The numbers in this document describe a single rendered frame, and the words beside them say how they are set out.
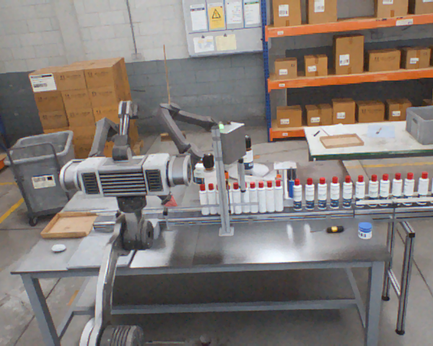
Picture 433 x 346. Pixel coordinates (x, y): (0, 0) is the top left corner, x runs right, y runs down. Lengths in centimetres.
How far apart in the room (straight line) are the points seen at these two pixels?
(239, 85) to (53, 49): 308
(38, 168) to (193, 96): 319
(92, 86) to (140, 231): 393
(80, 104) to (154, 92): 163
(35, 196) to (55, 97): 165
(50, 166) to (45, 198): 38
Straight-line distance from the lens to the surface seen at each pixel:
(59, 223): 302
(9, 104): 815
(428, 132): 388
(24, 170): 466
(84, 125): 592
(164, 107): 223
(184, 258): 236
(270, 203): 257
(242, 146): 236
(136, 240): 200
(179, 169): 180
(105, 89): 570
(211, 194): 256
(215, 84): 686
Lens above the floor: 219
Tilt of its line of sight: 24 degrees down
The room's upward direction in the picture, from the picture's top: 6 degrees counter-clockwise
